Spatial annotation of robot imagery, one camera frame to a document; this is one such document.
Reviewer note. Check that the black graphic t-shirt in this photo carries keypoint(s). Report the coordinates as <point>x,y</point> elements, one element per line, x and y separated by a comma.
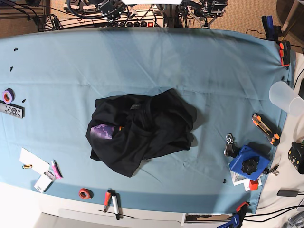
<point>127,129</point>

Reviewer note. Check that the metal carabiner keys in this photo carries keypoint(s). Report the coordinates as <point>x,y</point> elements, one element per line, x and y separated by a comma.
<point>229,148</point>

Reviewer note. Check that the black power strip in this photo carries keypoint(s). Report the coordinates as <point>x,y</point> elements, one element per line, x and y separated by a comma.
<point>132,23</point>

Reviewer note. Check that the white black marker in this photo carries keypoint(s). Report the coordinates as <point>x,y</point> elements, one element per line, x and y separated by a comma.
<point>115,205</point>

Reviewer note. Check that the red tape roll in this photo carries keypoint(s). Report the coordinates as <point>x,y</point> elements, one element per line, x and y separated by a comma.
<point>84,193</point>

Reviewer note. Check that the white paper under box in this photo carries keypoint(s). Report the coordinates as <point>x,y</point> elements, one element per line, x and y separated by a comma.
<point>238,179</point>

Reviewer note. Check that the light blue table cloth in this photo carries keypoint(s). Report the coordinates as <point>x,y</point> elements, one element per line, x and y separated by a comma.
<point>225,75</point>

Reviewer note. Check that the blue box with knob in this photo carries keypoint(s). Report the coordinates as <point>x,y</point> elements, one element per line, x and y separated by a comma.
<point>249,163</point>

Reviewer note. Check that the black zip tie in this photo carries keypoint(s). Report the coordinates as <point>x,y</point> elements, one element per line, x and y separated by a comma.
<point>122,215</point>

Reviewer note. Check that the pink tube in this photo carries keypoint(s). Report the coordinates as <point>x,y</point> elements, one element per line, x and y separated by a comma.
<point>56,170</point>

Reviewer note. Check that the orange black utility knife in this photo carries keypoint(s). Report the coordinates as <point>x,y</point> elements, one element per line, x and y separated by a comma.
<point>272,135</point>

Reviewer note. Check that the white paper sheet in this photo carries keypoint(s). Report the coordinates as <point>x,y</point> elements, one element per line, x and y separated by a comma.
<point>28,158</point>

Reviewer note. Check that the red cube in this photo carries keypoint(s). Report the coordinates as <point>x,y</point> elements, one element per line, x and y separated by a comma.
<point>253,185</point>

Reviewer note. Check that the white card packet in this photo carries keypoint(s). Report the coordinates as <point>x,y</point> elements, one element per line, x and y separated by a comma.
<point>44,181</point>

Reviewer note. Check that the translucent plastic cup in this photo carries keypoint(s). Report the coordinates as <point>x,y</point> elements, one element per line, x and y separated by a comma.
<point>284,97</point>

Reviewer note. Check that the blue orange clamp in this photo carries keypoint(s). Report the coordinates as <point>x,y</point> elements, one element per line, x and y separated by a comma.
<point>237,218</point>

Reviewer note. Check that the brass cylinder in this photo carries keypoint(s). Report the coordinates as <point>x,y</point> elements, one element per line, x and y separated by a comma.
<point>27,166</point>

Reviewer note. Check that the black remote control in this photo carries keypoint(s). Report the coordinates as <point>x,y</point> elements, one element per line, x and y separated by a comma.
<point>12,109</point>

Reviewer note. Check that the purple tape roll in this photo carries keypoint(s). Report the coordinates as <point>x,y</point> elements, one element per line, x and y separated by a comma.
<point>8,96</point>

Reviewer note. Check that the blue black clamp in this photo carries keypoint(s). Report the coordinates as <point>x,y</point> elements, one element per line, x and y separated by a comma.
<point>267,22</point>

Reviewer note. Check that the orange black clamp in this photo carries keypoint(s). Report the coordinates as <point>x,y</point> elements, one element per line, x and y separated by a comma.
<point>284,52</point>

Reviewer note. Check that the black yellow dotted mug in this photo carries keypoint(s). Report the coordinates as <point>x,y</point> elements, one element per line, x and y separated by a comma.
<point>296,156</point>

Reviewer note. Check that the black power adapter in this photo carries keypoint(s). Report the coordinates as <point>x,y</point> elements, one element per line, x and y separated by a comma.
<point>287,193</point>

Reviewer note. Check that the red handled screwdriver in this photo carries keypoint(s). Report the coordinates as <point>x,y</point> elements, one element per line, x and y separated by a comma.
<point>107,200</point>

